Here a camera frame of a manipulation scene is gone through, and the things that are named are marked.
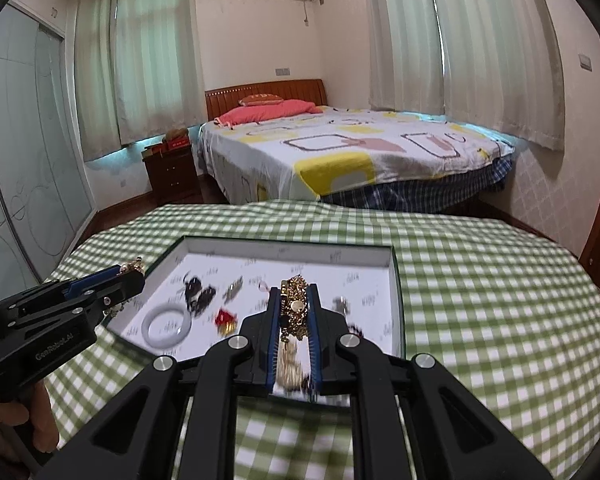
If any frosted glass wardrobe door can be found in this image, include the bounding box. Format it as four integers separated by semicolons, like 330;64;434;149
0;1;99;283

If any dark wooden nightstand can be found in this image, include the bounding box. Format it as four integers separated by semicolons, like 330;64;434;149
144;149;201;206

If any white jade bangle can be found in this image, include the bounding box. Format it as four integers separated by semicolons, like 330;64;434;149
141;305;193;349

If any pink pillow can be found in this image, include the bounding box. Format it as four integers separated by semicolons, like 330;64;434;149
215;99;323;128

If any patterned white bedsheet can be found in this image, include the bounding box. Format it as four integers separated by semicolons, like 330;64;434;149
199;105;515;206

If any white sheer curtain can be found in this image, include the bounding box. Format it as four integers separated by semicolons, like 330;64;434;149
364;0;449;114
111;0;202;147
74;0;122;162
424;0;567;152

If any dark green jewelry tray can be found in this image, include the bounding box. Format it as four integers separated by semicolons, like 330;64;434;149
100;235;408;403

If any green white checkered tablecloth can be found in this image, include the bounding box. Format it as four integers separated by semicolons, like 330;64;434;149
42;199;600;480

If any wooden bed headboard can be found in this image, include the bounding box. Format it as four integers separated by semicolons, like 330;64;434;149
205;79;328;121

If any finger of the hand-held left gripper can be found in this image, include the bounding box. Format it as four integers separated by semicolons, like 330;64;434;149
80;272;147;327
62;264;125;298

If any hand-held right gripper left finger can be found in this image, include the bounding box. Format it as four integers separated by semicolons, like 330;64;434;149
30;287;283;480

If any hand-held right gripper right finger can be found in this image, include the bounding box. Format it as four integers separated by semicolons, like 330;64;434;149
307;284;556;480

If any red knot charm gold top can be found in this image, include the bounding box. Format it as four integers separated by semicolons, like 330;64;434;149
214;309;241;336

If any person's left hand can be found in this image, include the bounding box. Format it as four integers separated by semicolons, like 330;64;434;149
0;380;57;466

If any silver rhinestone brooch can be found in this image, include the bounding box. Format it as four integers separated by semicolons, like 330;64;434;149
223;277;245;304

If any small orange cushion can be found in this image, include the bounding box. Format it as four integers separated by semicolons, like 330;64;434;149
239;94;285;107

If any gold and pearl jewelry cluster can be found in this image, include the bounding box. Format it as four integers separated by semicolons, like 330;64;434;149
276;274;316;397

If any black bead bracelet with tassel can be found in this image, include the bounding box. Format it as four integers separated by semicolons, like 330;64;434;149
181;270;219;317

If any blue plaid bed skirt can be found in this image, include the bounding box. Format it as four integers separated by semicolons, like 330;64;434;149
324;152;516;211

